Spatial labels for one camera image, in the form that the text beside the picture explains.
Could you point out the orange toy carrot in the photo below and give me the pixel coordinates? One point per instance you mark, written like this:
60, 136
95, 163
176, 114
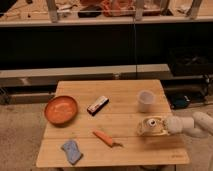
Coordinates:
106, 138

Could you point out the blue sponge cloth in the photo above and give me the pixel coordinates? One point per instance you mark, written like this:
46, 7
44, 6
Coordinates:
72, 151

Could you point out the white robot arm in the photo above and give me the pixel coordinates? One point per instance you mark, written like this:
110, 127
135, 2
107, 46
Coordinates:
199, 125

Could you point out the orange bowl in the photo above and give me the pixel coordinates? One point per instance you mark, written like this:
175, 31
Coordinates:
61, 110

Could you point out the orange object on upper shelf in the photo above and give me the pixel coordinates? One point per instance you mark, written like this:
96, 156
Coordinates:
117, 8

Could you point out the wooden folding table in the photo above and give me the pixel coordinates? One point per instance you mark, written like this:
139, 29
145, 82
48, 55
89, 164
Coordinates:
118, 119

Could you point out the translucent plastic cup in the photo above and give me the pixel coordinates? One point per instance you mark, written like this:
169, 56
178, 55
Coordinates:
146, 100

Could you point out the dark bag on shelf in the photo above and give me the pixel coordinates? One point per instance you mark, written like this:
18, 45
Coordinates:
190, 61

